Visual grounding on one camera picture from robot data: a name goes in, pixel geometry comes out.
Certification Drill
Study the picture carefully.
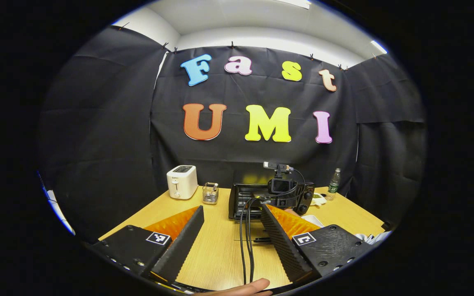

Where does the black backdrop cloth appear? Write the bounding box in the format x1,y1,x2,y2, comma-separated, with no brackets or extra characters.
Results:
37,25,427,243

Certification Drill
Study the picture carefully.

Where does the black electric oven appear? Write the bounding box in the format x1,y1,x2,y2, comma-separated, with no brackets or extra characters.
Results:
228,181,316,244

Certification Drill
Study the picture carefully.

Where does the clear glass holder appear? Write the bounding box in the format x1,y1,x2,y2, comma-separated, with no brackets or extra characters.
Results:
202,182,220,205

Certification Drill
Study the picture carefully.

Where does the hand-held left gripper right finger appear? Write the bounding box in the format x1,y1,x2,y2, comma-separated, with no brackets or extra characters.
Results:
259,204,376,285

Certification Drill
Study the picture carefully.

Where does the large ceiling light panel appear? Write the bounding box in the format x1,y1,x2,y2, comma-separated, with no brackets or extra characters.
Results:
277,0,312,9

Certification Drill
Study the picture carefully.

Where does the white rectangular plate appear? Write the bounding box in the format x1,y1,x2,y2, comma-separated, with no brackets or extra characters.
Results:
301,214,325,228

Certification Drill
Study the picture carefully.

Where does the clear plastic water bottle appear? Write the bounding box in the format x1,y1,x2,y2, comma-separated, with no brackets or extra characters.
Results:
327,167,342,201

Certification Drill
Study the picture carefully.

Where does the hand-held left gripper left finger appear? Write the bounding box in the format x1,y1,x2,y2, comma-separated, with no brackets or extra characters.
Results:
90,206,205,285

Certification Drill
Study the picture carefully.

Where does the black cable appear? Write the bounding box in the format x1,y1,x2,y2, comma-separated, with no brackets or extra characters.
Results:
239,197,262,285
246,197,272,283

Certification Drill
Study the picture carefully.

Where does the white toaster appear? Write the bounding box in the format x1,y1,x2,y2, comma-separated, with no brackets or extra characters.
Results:
166,165,199,200

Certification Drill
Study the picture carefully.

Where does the white cloth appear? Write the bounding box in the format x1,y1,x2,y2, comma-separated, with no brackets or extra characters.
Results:
354,230,393,246

